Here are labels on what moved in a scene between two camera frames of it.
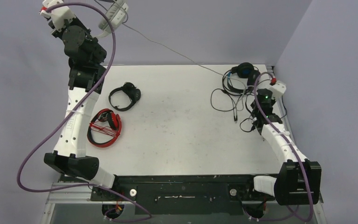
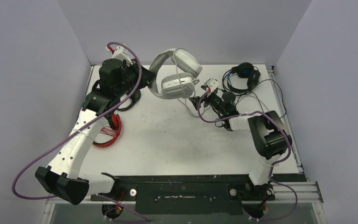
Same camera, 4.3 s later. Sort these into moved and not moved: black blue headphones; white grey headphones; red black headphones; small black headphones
Moved: white grey headphones
Not moved: black blue headphones; small black headphones; red black headphones
